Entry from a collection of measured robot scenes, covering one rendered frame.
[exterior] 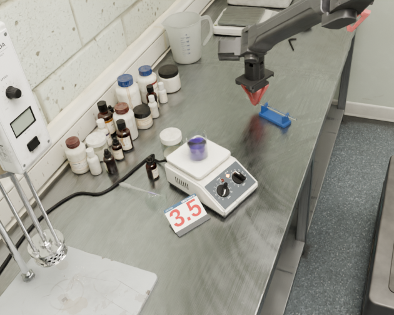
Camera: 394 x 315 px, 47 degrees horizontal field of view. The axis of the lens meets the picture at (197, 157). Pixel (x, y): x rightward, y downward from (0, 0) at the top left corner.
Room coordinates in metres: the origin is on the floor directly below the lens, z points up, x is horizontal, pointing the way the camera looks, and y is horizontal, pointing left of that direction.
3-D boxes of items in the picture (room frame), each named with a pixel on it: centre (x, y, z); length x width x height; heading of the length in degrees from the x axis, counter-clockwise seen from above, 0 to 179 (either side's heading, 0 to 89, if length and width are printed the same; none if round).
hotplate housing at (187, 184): (0.83, -0.02, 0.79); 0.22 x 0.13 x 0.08; 42
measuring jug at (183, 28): (1.52, -0.03, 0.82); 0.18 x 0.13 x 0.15; 101
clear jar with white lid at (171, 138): (0.96, 0.06, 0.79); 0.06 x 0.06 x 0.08
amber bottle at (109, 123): (1.11, 0.25, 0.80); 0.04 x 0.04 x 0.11
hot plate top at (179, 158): (0.85, 0.00, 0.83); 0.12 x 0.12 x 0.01; 42
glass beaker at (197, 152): (0.84, 0.00, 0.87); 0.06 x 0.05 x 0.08; 8
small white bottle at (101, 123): (1.05, 0.26, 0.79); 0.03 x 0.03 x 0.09
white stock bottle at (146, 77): (1.27, 0.13, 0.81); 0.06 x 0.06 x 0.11
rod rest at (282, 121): (1.07, -0.24, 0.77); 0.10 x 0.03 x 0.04; 37
